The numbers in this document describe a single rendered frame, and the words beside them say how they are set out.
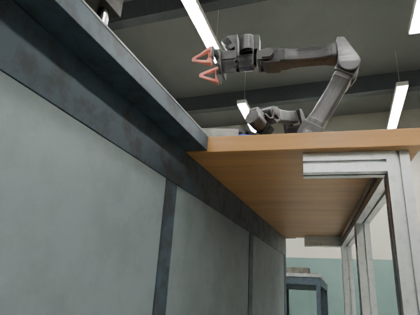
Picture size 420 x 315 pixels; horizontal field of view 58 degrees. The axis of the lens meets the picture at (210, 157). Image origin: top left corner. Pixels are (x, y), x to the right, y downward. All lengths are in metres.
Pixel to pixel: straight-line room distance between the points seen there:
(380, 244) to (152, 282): 7.24
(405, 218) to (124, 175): 0.55
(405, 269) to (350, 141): 0.27
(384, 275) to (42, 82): 7.50
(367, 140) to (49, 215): 0.63
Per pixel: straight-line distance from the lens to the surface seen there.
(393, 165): 0.87
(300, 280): 4.94
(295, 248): 7.86
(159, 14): 5.47
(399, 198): 0.85
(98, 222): 0.60
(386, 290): 7.78
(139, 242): 0.70
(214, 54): 1.30
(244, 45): 1.34
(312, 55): 1.30
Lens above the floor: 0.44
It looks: 21 degrees up
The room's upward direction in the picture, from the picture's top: 4 degrees clockwise
